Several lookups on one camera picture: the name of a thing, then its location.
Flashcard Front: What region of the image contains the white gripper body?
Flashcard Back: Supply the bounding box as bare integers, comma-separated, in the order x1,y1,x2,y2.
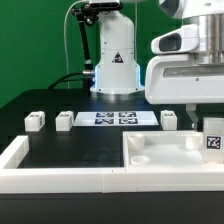
145,54,224,104

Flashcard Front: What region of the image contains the white square table top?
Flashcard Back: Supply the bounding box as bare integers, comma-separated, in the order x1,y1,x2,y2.
121,130,224,169

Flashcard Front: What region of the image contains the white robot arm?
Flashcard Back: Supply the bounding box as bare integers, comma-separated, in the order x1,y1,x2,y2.
72,0,224,119

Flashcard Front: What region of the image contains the white U-shaped obstacle fence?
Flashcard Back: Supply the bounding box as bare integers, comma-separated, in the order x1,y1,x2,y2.
0,136,224,194

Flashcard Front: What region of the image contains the black cable bundle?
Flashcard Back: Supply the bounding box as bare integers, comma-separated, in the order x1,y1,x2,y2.
48,6,98,90

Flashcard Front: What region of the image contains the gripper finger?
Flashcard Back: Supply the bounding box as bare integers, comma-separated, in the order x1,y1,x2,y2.
186,104,198,130

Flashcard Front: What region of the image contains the white sheet with tags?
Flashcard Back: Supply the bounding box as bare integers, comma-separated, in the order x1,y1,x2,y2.
74,111,158,126

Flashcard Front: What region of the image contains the white cable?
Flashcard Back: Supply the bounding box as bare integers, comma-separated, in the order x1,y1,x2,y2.
63,0,88,90

